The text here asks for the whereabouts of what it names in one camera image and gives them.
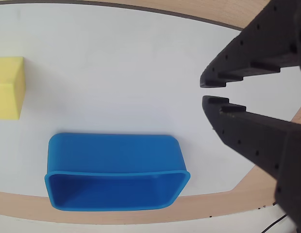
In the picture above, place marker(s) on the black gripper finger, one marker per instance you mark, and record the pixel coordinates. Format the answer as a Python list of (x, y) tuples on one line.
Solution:
[(262, 43), (262, 140)]

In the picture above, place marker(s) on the blue rectangular bin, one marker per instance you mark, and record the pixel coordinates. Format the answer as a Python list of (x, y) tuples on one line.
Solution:
[(114, 155)]

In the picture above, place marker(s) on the yellow cube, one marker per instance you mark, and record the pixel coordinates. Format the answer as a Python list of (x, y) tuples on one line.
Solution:
[(7, 94)]

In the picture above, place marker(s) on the white mat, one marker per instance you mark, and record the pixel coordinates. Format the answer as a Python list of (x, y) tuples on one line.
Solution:
[(116, 72)]

